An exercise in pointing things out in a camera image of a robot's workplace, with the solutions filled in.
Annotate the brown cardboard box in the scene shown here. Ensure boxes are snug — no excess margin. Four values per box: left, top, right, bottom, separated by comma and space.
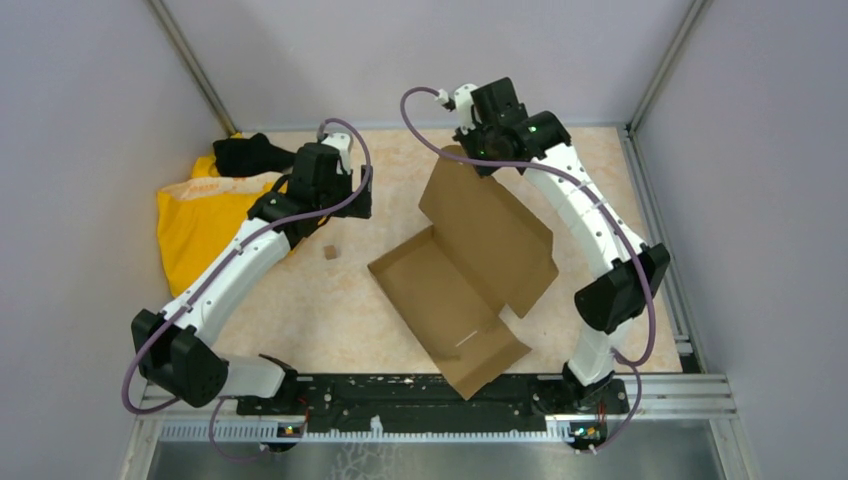
368, 155, 559, 400

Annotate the black cloth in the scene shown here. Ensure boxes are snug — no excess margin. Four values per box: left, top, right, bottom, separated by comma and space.
212, 133, 295, 178

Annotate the white slotted cable duct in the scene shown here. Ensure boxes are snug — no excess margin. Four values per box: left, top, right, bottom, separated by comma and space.
160, 420, 575, 444

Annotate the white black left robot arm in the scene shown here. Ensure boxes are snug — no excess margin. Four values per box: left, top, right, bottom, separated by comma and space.
131, 133, 373, 414

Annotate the aluminium frame rail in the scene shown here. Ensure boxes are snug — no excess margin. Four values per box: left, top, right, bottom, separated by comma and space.
137, 374, 738, 422

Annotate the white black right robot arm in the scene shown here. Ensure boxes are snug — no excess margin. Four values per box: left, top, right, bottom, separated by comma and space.
437, 77, 671, 412

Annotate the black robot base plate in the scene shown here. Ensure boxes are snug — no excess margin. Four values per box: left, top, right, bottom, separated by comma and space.
237, 374, 630, 434

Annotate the yellow cloth garment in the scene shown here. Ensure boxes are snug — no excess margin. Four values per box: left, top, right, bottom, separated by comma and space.
156, 147, 290, 297

